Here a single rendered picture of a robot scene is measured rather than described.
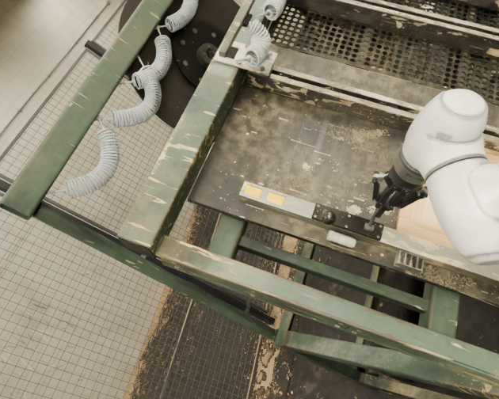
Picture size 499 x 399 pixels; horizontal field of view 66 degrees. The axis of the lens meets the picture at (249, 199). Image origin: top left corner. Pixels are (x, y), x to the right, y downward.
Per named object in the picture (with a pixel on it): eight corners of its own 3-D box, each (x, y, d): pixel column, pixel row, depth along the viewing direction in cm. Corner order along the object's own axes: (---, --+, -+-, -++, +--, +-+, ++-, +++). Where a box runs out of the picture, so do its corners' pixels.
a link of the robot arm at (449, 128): (390, 134, 77) (412, 192, 71) (423, 78, 63) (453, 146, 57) (441, 127, 77) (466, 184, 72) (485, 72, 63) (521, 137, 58)
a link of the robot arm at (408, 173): (445, 179, 73) (431, 193, 78) (451, 142, 76) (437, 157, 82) (398, 165, 74) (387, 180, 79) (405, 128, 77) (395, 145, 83)
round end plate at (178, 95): (247, 172, 175) (83, 57, 141) (240, 175, 179) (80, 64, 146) (298, 51, 207) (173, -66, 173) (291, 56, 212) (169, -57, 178)
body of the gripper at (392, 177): (390, 176, 79) (375, 195, 88) (431, 188, 78) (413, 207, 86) (396, 147, 82) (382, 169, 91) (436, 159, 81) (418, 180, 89)
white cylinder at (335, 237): (325, 241, 111) (352, 249, 110) (327, 237, 108) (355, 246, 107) (328, 231, 112) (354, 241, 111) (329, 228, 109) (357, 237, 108)
